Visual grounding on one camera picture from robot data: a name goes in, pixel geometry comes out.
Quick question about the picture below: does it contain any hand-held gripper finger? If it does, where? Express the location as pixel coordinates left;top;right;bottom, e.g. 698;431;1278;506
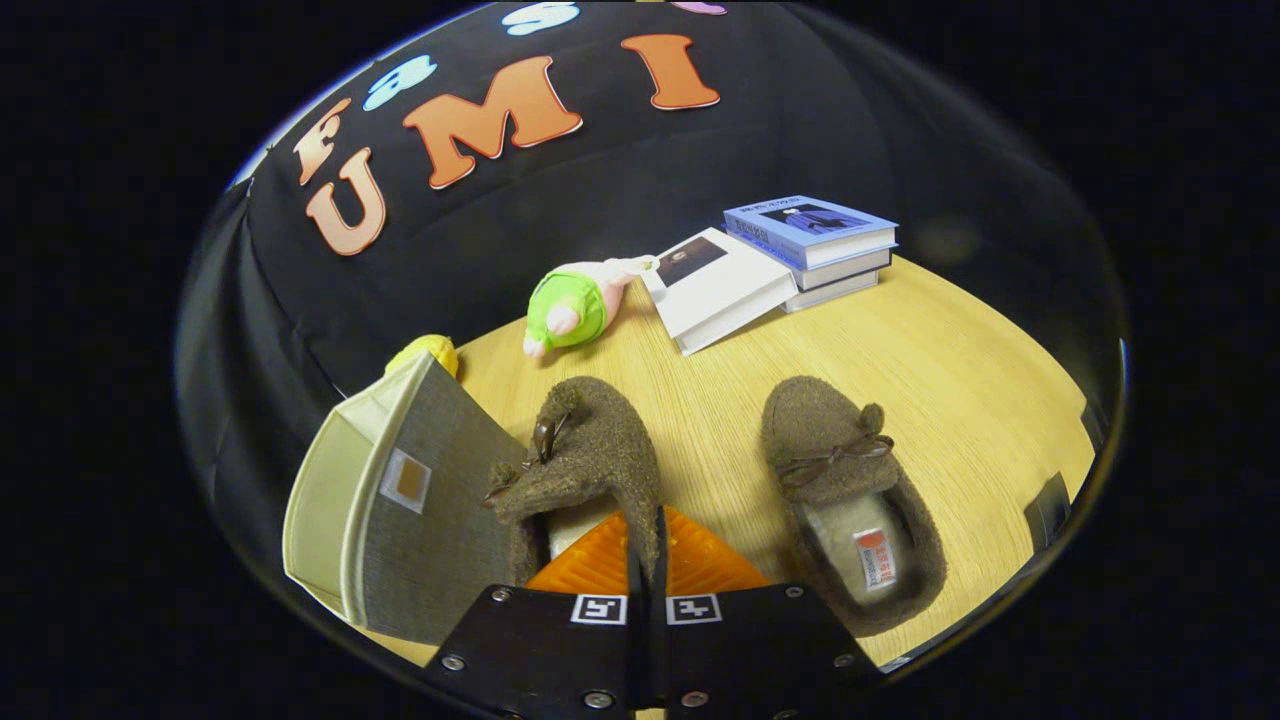
418;510;651;719
652;505;888;719

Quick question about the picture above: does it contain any brown fuzzy shoe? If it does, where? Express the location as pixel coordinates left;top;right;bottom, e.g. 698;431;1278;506
483;375;663;591
760;375;948;639

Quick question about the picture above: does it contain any grey fabric storage box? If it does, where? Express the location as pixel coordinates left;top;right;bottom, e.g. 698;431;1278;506
282;350;531;646

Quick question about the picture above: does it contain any pink plush toy green outfit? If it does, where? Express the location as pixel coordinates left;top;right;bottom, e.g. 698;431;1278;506
522;255;656;359

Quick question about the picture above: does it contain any white book with portrait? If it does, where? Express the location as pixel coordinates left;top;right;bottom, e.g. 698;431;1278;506
640;227;801;357

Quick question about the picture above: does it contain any yellow knitted plush ball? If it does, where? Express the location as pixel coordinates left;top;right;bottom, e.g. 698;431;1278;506
385;334;460;379

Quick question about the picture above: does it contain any white cover book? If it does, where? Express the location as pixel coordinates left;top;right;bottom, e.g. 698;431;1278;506
782;270;881;314

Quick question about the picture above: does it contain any dark cover book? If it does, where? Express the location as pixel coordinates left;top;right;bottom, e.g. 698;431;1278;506
790;248;893;293

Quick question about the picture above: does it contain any blue cover book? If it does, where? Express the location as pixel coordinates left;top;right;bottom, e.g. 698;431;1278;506
723;194;899;271

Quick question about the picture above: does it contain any black backdrop cloth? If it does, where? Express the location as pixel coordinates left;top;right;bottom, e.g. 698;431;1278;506
178;0;1126;561

